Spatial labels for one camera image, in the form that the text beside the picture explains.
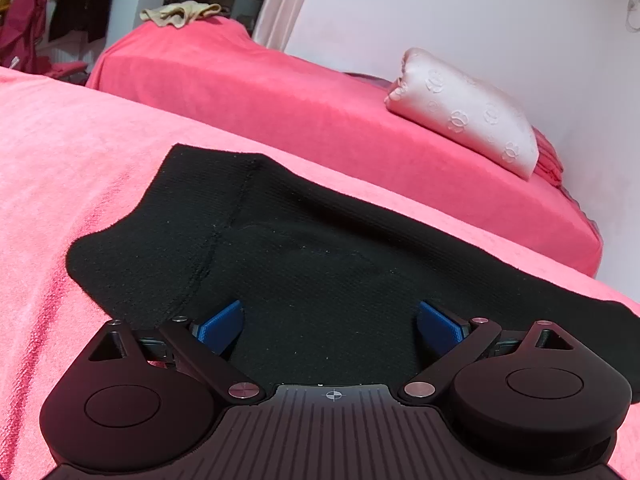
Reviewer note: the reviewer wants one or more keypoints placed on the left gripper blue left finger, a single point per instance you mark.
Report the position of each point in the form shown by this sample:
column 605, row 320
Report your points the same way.
column 219, row 331

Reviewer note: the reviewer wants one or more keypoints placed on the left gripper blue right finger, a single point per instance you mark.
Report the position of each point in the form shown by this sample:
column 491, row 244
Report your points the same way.
column 440, row 328

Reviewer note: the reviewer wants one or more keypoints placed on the black knit pants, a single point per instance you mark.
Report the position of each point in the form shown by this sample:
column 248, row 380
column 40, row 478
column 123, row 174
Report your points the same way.
column 330, row 285

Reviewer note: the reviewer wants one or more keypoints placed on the folded red blanket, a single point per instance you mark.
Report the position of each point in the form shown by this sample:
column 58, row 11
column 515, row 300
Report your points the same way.
column 548, row 165

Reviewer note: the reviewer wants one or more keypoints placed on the pink blanket near bed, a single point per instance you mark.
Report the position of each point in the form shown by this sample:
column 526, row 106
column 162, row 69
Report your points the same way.
column 74, row 161

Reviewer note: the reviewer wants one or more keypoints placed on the pale pink embossed pillow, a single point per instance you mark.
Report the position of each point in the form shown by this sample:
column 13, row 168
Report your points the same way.
column 437, row 96

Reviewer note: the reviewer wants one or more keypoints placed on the red-pink far bed cover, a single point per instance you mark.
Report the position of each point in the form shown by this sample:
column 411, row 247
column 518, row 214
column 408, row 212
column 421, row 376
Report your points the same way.
column 212, row 72

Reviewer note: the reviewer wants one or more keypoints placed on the pale pink curtain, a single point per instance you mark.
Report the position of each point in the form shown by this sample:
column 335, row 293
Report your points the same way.
column 275, row 23

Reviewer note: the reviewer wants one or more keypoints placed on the beige cloth on bed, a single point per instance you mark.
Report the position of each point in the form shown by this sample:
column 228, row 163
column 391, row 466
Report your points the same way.
column 180, row 14

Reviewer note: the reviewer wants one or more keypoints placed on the black hanging clothes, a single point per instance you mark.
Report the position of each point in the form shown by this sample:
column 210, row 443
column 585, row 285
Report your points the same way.
column 88, row 16

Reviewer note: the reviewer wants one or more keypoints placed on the dark red hanging garment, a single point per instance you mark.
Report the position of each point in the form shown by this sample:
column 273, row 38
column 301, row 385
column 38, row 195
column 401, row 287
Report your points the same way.
column 23, row 28

